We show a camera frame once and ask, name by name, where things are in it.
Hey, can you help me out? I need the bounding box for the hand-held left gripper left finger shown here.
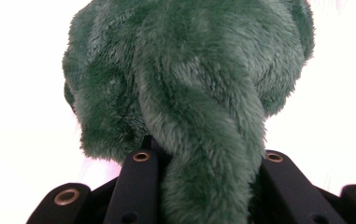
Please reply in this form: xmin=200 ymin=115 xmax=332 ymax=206
xmin=103 ymin=134 xmax=167 ymax=224

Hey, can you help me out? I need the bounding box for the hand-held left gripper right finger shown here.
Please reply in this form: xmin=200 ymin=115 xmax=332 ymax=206
xmin=251 ymin=149 xmax=349 ymax=224

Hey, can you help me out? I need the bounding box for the green fuzzy cloth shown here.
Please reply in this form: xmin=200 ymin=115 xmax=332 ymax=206
xmin=62 ymin=0 xmax=316 ymax=224

